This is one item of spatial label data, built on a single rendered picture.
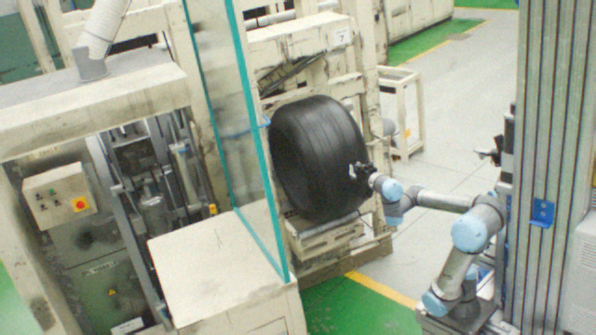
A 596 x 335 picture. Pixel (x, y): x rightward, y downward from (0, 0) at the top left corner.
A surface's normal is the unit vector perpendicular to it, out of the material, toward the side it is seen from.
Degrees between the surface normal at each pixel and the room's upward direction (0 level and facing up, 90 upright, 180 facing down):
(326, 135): 45
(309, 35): 90
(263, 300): 90
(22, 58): 90
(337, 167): 75
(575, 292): 90
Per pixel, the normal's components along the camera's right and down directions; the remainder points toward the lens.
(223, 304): -0.15, -0.87
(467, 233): -0.75, 0.31
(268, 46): 0.40, 0.38
